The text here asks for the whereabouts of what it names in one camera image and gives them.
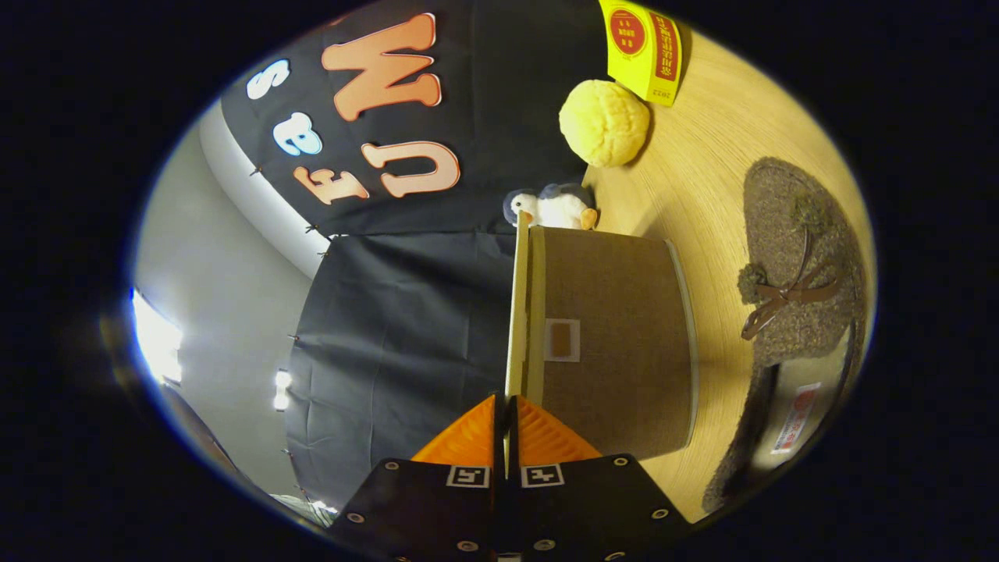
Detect yellow book with red label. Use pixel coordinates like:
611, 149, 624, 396
599, 0, 684, 107

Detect brown fuzzy shoe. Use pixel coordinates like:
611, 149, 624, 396
702, 158, 867, 514

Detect yellow bun-shaped plush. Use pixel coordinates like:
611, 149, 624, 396
559, 80, 651, 168

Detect brown fabric storage box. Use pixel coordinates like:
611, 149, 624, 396
506, 211, 699, 461

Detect black backdrop cloth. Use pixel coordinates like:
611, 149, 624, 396
221, 0, 610, 508

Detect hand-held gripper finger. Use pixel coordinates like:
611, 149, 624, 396
507, 394, 691, 562
328, 394, 507, 562

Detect penguin plush toy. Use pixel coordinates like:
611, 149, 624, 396
503, 183, 599, 231

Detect large ceiling light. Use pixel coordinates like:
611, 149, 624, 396
131, 289, 184, 385

